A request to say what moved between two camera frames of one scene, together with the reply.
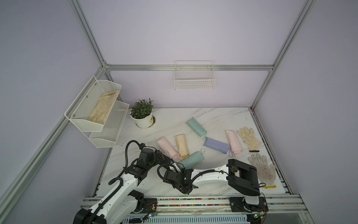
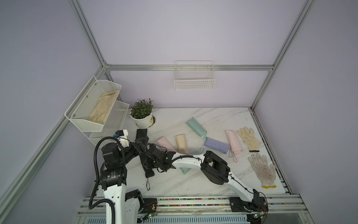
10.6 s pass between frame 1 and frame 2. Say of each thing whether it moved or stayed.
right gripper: moved
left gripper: moved
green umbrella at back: stayed
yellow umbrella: stayed
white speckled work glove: stayed
